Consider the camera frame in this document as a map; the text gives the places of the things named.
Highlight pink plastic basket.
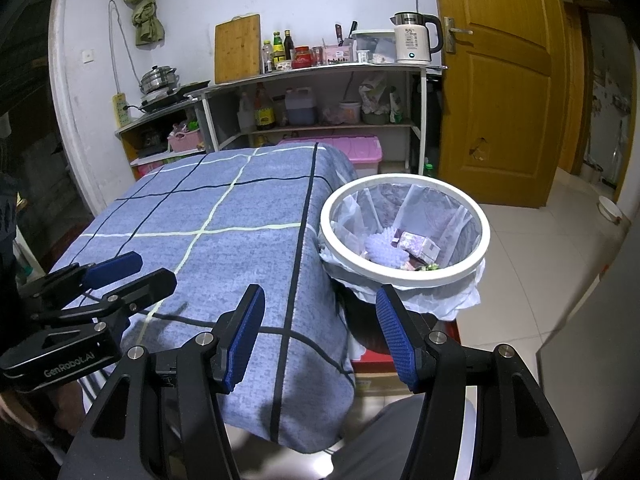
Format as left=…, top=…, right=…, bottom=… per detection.
left=167, top=127, right=203, bottom=153

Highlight white plastic bottle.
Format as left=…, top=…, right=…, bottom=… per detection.
left=237, top=92, right=256, bottom=133

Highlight green hanging cloth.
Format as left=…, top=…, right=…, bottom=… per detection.
left=121, top=0, right=166, bottom=46

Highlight white frame shelf unit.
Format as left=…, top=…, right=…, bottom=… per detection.
left=187, top=62, right=448, bottom=176

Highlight yellowish power strip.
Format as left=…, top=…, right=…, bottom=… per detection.
left=114, top=92, right=132, bottom=129

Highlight yellow label soy bottle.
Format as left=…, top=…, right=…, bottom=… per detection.
left=254, top=82, right=277, bottom=131

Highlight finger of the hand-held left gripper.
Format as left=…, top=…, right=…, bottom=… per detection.
left=20, top=251, right=143, bottom=307
left=31, top=267, right=177, bottom=334

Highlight black induction cooker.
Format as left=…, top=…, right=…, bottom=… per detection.
left=140, top=81, right=212, bottom=111

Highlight wooden cutting board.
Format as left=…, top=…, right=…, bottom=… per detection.
left=214, top=13, right=262, bottom=86

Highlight clear plastic container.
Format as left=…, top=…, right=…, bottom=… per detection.
left=350, top=29, right=398, bottom=64

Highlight steel cooking pot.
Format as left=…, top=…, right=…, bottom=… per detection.
left=139, top=65, right=180, bottom=95

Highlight person's left hand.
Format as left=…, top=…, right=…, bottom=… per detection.
left=0, top=385, right=83, bottom=436

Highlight white electric kettle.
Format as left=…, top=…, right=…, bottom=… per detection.
left=390, top=11, right=445, bottom=65

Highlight person's grey trousers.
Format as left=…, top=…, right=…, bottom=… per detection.
left=325, top=395, right=481, bottom=480

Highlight white foam net sleeve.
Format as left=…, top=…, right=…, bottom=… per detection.
left=364, top=231, right=416, bottom=267

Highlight blue checked blanket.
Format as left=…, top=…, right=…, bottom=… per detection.
left=50, top=144, right=358, bottom=456

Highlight white rimmed trash bin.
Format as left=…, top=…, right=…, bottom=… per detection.
left=317, top=182, right=488, bottom=323

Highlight red stool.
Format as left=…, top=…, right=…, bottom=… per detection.
left=345, top=295, right=461, bottom=376

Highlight purple liquid jug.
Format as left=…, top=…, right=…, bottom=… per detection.
left=285, top=87, right=317, bottom=127

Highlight low wooden shelf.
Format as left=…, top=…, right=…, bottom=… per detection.
left=114, top=100, right=208, bottom=181

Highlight pink knife holder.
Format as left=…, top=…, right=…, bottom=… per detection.
left=322, top=45, right=355, bottom=65

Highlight purple and white box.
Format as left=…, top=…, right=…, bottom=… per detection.
left=395, top=230, right=441, bottom=263

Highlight yellow wooden door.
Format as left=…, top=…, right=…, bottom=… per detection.
left=430, top=0, right=573, bottom=209

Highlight metal door handle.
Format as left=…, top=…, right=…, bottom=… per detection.
left=442, top=16, right=473, bottom=54

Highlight crumpled plastic bags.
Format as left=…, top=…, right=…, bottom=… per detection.
left=359, top=72, right=393, bottom=113

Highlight pink storage box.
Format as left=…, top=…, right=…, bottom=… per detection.
left=277, top=135, right=383, bottom=178

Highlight white bowl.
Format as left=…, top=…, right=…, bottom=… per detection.
left=597, top=196, right=623, bottom=223

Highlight white round waste bin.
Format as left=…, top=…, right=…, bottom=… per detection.
left=318, top=174, right=491, bottom=288

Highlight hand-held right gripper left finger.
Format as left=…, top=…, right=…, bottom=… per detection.
left=57, top=283, right=266, bottom=480

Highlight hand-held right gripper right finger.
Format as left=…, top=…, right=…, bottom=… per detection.
left=375, top=284, right=583, bottom=480

